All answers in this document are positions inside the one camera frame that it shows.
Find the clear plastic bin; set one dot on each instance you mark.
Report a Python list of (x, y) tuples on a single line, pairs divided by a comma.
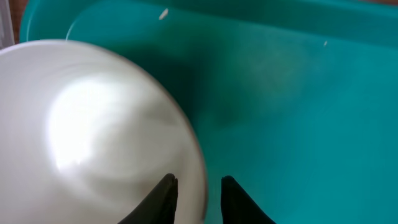
[(6, 29)]

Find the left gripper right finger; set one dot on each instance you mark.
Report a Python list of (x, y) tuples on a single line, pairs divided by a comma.
[(237, 207)]

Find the teal serving tray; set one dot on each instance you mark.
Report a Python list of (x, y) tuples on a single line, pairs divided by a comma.
[(297, 100)]

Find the white bowl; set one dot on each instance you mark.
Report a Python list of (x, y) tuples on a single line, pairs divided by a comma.
[(86, 135)]

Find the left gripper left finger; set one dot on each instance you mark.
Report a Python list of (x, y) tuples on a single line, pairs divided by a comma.
[(159, 206)]

